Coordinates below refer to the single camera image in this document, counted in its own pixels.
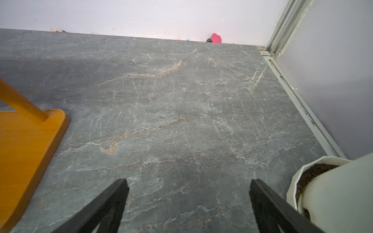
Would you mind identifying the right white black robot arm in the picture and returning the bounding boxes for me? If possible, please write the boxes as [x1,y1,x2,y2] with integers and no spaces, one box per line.
[57,154,373,233]

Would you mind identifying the small pink object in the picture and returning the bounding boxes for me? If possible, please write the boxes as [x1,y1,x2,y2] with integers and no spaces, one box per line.
[207,33,222,43]

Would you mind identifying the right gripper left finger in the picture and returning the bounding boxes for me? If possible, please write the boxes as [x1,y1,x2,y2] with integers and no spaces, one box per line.
[54,179,129,233]

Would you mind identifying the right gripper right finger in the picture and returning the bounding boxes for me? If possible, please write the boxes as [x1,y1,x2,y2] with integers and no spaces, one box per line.
[249,179,323,233]

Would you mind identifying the orange two-tier wooden shelf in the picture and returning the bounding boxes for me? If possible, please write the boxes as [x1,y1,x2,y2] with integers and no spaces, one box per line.
[1,80,71,233]

